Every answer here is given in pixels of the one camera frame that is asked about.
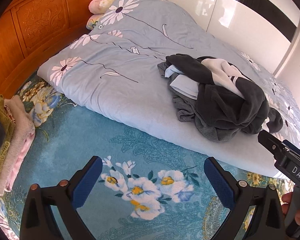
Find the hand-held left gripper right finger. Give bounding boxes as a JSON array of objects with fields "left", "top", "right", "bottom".
[{"left": 204, "top": 157, "right": 288, "bottom": 240}]

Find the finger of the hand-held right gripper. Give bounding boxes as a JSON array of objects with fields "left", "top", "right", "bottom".
[
  {"left": 257, "top": 129, "right": 287, "bottom": 161},
  {"left": 281, "top": 139, "right": 300, "bottom": 161}
]

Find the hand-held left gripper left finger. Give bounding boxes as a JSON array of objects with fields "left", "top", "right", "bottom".
[{"left": 20, "top": 156, "right": 103, "bottom": 240}]

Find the dark grey fleece jacket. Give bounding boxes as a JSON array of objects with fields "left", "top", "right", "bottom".
[{"left": 166, "top": 54, "right": 283, "bottom": 135}]

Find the person's right hand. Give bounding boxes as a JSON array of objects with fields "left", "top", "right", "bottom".
[{"left": 282, "top": 192, "right": 300, "bottom": 227}]

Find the teal floral blanket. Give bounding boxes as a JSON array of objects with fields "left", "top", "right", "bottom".
[{"left": 0, "top": 72, "right": 290, "bottom": 240}]

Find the pink fluffy folded garment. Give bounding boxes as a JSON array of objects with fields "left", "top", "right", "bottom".
[{"left": 0, "top": 98, "right": 36, "bottom": 196}]

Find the blue daisy print duvet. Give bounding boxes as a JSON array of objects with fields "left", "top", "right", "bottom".
[{"left": 37, "top": 0, "right": 300, "bottom": 178}]

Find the light blue garment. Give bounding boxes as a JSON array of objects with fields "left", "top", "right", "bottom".
[{"left": 164, "top": 65, "right": 199, "bottom": 100}]

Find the white glossy wardrobe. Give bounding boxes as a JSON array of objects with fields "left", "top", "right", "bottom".
[{"left": 121, "top": 0, "right": 300, "bottom": 80}]

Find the pink floral pillow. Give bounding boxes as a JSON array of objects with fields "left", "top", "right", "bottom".
[
  {"left": 86, "top": 14, "right": 106, "bottom": 30},
  {"left": 88, "top": 0, "right": 119, "bottom": 14}
]

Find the carved wooden headboard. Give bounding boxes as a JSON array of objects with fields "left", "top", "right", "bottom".
[{"left": 0, "top": 0, "right": 121, "bottom": 101}]

